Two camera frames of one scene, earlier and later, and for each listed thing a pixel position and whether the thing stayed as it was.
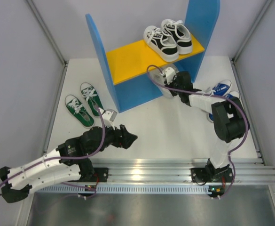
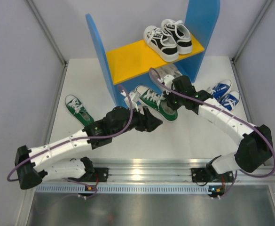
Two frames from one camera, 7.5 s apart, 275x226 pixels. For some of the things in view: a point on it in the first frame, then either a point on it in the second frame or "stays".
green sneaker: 92,98 to 153,100
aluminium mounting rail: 176,171 stays
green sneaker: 80,113 stays
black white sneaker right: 180,33 stays
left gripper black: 126,141 to 146,122
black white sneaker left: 161,44 stays
